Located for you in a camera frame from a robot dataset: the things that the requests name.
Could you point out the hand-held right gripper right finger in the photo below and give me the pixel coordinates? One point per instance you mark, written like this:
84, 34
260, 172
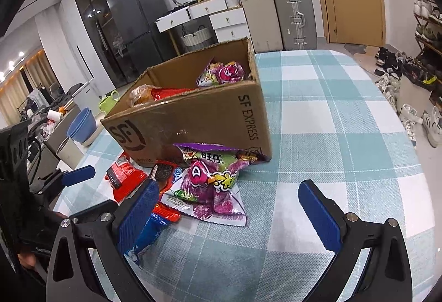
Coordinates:
319, 215

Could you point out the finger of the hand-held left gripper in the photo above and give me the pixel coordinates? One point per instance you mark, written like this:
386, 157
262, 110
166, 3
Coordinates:
81, 173
93, 210

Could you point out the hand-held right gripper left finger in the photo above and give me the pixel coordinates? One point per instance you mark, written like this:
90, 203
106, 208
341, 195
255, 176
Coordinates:
138, 215

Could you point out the blue cookie packet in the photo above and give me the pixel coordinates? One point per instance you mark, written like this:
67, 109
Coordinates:
165, 172
146, 239

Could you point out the orange red snack packet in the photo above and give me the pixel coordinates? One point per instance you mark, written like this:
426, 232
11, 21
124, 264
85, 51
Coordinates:
167, 214

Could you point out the purple candy packet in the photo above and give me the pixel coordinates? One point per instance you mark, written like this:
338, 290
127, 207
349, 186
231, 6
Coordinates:
228, 72
207, 184

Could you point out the brown bread packet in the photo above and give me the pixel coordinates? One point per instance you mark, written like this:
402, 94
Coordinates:
141, 94

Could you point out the brown cardboard box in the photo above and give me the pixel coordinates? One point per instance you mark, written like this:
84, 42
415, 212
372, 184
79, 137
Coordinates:
207, 122

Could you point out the red white snack packet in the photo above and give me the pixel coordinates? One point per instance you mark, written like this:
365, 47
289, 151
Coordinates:
169, 93

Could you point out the person's left hand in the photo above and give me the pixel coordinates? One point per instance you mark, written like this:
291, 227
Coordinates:
27, 258

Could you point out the beige tumbler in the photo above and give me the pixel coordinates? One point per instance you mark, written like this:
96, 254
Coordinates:
69, 153

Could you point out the beige plate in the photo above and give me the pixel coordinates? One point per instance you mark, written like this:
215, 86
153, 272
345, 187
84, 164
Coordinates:
96, 136

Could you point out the blue bowl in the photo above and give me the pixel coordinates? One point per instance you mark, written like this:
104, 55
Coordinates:
81, 124

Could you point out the white paper cup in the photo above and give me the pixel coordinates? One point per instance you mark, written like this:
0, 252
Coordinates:
55, 114

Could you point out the green mug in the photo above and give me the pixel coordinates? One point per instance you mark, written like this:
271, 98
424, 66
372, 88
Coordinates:
108, 103

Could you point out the beige curtain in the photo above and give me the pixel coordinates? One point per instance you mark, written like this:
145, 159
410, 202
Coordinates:
31, 77

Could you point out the teal checked tablecloth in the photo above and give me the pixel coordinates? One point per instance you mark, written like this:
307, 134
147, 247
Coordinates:
310, 115

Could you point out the tall dark glass cabinet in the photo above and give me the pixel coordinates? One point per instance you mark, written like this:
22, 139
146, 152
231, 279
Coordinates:
89, 11

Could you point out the dark grey fridge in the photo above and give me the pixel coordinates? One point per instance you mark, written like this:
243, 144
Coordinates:
138, 18

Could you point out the collection of shoes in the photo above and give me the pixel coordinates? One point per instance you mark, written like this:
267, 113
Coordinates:
390, 63

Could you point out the woven laundry basket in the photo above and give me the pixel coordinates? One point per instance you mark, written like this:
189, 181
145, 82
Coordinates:
196, 39

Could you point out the wooden shoe rack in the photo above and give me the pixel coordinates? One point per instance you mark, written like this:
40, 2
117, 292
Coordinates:
426, 49

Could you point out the silver suitcase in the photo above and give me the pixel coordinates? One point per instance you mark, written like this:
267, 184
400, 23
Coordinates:
293, 16

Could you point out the beige suitcase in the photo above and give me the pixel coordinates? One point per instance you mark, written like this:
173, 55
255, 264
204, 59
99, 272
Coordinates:
260, 18

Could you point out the white drawer dresser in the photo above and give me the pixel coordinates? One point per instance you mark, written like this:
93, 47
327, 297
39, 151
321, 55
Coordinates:
224, 20

